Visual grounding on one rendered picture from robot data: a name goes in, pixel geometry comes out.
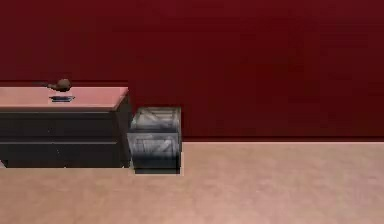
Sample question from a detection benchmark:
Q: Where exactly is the small dark flat object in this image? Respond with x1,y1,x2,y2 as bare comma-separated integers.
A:
48,95,76,103

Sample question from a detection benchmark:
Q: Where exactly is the brown round object with handle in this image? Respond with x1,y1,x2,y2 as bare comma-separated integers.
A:
33,78,73,93

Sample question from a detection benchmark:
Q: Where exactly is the black chest of drawers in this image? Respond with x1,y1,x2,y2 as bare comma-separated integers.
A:
0,86,133,169

